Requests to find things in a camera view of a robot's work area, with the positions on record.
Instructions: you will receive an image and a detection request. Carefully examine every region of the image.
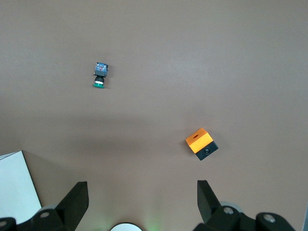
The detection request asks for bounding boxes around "orange and black button box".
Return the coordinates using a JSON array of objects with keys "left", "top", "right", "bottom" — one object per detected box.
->
[{"left": 185, "top": 128, "right": 219, "bottom": 161}]

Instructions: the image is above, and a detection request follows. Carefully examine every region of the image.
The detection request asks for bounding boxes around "white drawer cabinet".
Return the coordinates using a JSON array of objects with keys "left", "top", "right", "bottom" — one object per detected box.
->
[{"left": 0, "top": 150, "right": 43, "bottom": 225}]

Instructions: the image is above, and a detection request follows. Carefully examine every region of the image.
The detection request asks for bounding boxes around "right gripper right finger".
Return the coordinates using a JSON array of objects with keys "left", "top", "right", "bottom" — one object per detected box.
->
[{"left": 193, "top": 180, "right": 258, "bottom": 231}]

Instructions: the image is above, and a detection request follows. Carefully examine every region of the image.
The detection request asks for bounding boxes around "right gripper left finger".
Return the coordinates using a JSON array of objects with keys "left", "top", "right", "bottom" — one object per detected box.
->
[{"left": 31, "top": 181, "right": 90, "bottom": 231}]

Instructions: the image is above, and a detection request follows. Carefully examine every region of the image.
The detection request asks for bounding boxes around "brown table cover sheet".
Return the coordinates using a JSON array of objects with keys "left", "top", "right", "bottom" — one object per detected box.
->
[{"left": 0, "top": 0, "right": 308, "bottom": 231}]

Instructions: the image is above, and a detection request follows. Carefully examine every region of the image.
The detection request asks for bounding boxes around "green push button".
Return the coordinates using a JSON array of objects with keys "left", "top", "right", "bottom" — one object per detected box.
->
[{"left": 92, "top": 62, "right": 109, "bottom": 89}]

